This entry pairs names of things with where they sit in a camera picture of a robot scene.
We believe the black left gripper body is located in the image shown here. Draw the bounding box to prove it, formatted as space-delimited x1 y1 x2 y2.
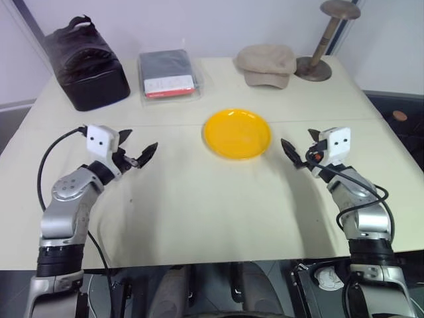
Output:
111 148 139 177

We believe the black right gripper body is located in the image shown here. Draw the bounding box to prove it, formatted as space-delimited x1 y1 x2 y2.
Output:
302 140 328 166

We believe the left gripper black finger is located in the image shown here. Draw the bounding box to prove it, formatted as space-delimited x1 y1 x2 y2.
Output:
118 129 134 146
134 142 159 169

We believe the yellow round plate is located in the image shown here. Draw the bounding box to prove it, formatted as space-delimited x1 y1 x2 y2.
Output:
202 107 273 161

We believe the clear pack of dark cloth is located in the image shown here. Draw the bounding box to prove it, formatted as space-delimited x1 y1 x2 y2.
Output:
136 48 205 107

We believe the black leather bag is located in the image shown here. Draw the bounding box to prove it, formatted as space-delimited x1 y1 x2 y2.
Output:
43 15 131 112

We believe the beige flat cap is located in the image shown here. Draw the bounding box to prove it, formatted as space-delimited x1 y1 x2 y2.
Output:
233 44 297 90

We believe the wooden hat stand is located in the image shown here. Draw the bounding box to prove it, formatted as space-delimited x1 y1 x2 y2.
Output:
295 0 362 81

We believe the dark chair seat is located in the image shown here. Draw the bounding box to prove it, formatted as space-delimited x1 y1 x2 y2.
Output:
361 89 424 173

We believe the black box with white sticker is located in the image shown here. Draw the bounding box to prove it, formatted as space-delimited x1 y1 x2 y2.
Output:
289 259 353 318

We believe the dark grey rounded shape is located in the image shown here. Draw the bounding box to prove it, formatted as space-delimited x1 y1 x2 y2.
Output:
146 264 196 318
238 261 292 318

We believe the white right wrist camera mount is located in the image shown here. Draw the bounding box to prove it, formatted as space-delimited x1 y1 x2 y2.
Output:
310 126 353 178

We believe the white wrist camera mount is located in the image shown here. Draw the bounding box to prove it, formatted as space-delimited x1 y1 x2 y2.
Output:
310 126 353 178
85 124 121 178

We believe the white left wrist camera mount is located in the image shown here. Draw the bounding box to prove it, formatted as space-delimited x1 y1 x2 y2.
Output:
85 124 121 178

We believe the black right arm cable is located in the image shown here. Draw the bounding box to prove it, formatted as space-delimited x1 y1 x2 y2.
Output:
305 148 397 246

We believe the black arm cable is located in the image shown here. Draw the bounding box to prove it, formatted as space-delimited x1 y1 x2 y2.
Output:
305 148 397 246
36 125 88 211

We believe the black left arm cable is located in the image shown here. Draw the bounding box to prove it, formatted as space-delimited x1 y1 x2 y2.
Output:
36 125 88 211

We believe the thin black hanging cable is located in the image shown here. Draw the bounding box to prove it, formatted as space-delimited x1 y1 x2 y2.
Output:
86 230 116 318

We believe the black vertical strap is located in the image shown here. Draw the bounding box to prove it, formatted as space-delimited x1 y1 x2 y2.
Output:
231 261 244 304

